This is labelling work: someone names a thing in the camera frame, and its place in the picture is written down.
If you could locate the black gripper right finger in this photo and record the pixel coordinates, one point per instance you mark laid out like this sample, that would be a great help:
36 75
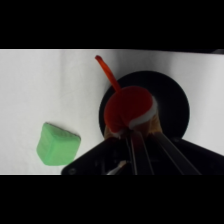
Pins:
176 158

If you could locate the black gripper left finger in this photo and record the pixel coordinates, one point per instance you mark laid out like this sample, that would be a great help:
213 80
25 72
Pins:
141 155

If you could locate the potato toy with red hat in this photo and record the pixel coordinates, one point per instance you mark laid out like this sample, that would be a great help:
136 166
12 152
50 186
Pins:
128 108

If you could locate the large green foam block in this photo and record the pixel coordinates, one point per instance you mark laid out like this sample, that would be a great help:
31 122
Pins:
57 146

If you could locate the black round bowl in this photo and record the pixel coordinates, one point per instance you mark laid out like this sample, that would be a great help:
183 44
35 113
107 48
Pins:
173 106

